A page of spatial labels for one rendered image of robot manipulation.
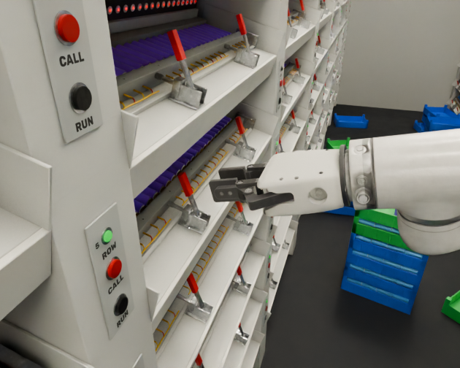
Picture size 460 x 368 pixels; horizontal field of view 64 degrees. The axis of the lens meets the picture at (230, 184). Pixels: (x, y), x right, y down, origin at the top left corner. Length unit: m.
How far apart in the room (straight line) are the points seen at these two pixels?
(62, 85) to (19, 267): 0.12
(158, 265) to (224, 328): 0.45
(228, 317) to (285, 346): 0.68
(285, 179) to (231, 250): 0.42
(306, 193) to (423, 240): 0.15
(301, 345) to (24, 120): 1.47
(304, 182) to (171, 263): 0.21
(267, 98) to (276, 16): 0.18
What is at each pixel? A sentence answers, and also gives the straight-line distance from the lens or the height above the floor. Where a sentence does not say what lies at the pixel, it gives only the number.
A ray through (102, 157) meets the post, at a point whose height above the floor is 1.14.
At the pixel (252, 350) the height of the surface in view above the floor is 0.17.
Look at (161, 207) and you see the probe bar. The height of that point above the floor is 0.96.
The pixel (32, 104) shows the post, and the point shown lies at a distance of 0.25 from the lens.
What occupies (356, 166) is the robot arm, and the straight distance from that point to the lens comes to 0.43.
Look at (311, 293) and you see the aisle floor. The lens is 1.81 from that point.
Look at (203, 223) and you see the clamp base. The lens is 0.55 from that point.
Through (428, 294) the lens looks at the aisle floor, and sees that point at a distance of 1.99.
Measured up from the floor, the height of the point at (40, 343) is 0.98.
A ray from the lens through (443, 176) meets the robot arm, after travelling 0.43.
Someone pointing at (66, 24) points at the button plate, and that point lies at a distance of 0.26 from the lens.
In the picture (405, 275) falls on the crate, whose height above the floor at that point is 0.19.
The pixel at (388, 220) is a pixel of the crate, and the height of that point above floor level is 0.42.
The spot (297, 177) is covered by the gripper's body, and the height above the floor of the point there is 1.05.
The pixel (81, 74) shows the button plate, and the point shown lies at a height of 1.20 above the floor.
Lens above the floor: 1.25
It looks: 28 degrees down
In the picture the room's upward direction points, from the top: straight up
